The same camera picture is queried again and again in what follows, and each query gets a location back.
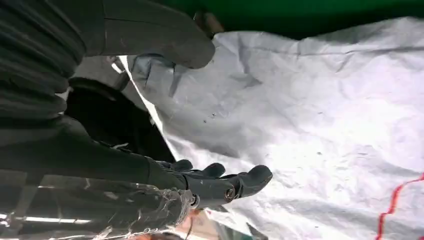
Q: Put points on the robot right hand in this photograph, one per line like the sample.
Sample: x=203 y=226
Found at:
x=99 y=165

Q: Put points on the green conveyor belt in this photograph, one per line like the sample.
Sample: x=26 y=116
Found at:
x=298 y=16

